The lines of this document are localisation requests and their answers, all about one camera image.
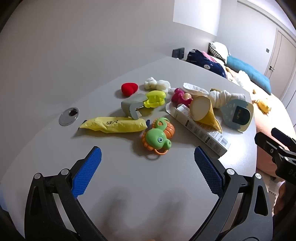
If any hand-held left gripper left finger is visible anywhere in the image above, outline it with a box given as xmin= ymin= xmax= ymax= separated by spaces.
xmin=24 ymin=146 xmax=109 ymax=241

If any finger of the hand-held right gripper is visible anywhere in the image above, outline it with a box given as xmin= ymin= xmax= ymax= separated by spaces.
xmin=254 ymin=132 xmax=289 ymax=161
xmin=271 ymin=127 xmax=296 ymax=151

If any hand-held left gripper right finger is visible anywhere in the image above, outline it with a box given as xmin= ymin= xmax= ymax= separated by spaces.
xmin=190 ymin=146 xmax=274 ymax=241

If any white carton box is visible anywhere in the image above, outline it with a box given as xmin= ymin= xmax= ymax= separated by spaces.
xmin=165 ymin=101 xmax=231 ymax=159

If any yellow plastic packet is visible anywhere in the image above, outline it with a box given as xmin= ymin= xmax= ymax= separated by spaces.
xmin=80 ymin=116 xmax=148 ymax=133

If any cream and yellow cone toy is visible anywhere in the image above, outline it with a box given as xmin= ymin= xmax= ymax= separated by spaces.
xmin=190 ymin=96 xmax=223 ymax=133

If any green turtle rattle toy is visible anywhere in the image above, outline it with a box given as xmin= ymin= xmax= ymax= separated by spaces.
xmin=142 ymin=117 xmax=174 ymax=161

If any white knotted cloth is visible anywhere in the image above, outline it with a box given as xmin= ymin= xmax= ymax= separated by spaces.
xmin=183 ymin=83 xmax=246 ymax=109

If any grey curved plastic piece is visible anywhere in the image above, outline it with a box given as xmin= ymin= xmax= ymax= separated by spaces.
xmin=121 ymin=93 xmax=146 ymax=120

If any pink doll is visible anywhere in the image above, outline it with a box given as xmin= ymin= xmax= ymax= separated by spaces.
xmin=171 ymin=88 xmax=193 ymax=107

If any red heart plush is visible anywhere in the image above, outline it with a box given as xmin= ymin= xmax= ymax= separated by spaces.
xmin=121 ymin=83 xmax=138 ymax=96

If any yellow-green plastic toy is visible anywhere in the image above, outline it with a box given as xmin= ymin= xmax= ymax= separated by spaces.
xmin=143 ymin=90 xmax=167 ymax=108

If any white fluffy plush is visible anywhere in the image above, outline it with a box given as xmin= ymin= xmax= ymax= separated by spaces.
xmin=144 ymin=78 xmax=171 ymax=91

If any person's right hand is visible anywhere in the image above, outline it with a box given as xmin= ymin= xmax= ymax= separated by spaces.
xmin=273 ymin=183 xmax=288 ymax=216

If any bed with orange sheet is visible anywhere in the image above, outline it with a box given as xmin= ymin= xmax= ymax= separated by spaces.
xmin=225 ymin=66 xmax=296 ymax=174

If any yellow chick plush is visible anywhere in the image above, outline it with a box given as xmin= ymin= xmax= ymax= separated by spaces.
xmin=254 ymin=98 xmax=272 ymax=113

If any teal cushion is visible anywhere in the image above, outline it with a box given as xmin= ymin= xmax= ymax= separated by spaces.
xmin=225 ymin=56 xmax=272 ymax=95

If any beige door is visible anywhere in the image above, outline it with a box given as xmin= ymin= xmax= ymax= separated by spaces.
xmin=264 ymin=28 xmax=296 ymax=102

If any navy printed blanket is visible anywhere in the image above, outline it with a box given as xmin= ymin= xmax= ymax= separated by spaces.
xmin=186 ymin=49 xmax=227 ymax=79

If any pink cloth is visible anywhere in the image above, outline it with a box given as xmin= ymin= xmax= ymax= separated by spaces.
xmin=201 ymin=51 xmax=219 ymax=62

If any checked pillow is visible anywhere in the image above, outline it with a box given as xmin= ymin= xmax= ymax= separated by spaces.
xmin=209 ymin=42 xmax=229 ymax=65

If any round metal cable grommet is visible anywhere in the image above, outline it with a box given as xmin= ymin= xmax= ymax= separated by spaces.
xmin=59 ymin=107 xmax=80 ymax=126

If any black wall socket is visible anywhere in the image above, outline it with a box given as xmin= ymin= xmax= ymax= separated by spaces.
xmin=171 ymin=47 xmax=185 ymax=59

